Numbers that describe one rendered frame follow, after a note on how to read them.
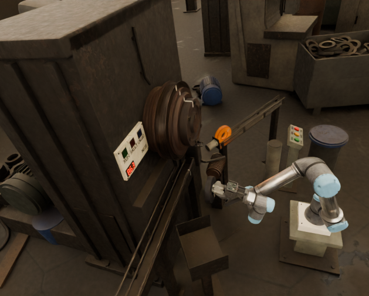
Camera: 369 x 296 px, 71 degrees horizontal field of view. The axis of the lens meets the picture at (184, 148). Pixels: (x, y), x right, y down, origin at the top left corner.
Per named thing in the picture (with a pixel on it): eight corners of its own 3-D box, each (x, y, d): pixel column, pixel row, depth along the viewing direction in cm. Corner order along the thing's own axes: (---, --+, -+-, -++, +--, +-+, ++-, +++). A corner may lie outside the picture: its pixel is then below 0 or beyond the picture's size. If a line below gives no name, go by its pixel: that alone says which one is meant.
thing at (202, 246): (202, 322, 169) (189, 268, 124) (189, 282, 189) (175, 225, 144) (230, 310, 172) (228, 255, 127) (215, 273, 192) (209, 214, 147)
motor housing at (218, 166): (209, 209, 237) (204, 167, 204) (214, 192, 253) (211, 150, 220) (223, 212, 233) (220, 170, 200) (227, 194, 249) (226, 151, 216)
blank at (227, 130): (220, 145, 214) (223, 147, 212) (211, 138, 202) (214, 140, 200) (231, 130, 213) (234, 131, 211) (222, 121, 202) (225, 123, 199)
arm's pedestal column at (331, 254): (333, 227, 209) (341, 207, 192) (339, 275, 180) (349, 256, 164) (280, 218, 221) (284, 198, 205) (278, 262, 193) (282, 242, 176)
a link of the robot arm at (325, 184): (337, 210, 166) (325, 157, 133) (351, 231, 154) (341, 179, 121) (318, 217, 169) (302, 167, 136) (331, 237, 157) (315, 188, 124)
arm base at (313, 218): (327, 209, 181) (331, 201, 175) (328, 228, 171) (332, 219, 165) (304, 205, 186) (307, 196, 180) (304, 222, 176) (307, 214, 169)
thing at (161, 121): (163, 175, 154) (146, 106, 124) (188, 130, 187) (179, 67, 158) (173, 177, 152) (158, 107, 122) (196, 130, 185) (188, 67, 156)
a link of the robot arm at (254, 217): (256, 209, 157) (262, 197, 150) (262, 225, 148) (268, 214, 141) (244, 209, 155) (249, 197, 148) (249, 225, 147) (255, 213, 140)
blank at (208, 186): (202, 192, 138) (208, 194, 137) (209, 170, 148) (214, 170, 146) (206, 207, 149) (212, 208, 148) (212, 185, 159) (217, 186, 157)
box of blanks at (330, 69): (303, 117, 332) (314, 57, 284) (287, 87, 396) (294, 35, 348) (390, 110, 319) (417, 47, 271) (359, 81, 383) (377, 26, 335)
